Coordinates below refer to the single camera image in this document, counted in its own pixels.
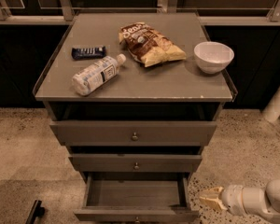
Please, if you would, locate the grey drawer cabinet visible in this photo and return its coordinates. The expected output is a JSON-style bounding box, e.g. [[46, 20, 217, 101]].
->
[[32, 12, 239, 185]]

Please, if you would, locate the grey top drawer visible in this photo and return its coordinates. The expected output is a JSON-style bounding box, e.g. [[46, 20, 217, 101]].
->
[[50, 120, 217, 147]]

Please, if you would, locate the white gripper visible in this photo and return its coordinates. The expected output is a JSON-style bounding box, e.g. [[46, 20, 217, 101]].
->
[[199, 185, 244, 216]]

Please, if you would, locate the grey middle drawer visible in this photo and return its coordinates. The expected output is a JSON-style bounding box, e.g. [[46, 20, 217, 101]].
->
[[69, 154, 202, 173]]

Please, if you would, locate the dark blue snack bar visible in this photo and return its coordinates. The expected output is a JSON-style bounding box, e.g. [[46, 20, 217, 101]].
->
[[71, 46, 106, 61]]

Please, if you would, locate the black object on floor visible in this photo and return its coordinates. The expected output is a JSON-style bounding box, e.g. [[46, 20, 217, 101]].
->
[[25, 200, 45, 224]]

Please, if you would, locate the metal railing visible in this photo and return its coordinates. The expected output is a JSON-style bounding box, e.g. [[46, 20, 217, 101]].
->
[[0, 0, 280, 26]]

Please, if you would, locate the brown yellow chip bag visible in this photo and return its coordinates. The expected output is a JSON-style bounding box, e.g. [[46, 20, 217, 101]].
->
[[119, 22, 187, 67]]

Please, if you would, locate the grey drawer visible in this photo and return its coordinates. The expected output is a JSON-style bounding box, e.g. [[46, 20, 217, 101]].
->
[[74, 172, 198, 224], [69, 154, 202, 173], [50, 120, 217, 147]]

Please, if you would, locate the grey bottom drawer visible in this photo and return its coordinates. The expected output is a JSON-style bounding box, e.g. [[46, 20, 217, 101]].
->
[[74, 172, 198, 224]]

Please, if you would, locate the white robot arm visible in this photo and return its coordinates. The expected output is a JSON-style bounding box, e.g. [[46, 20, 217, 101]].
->
[[199, 179, 280, 224]]

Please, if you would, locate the white pillar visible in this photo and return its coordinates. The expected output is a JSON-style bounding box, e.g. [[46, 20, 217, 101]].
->
[[262, 86, 280, 122]]

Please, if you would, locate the white bowl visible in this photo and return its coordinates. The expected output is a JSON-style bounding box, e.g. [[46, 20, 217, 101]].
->
[[194, 41, 234, 74]]

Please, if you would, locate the white plastic bottle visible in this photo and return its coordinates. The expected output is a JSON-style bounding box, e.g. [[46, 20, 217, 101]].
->
[[72, 54, 126, 96]]

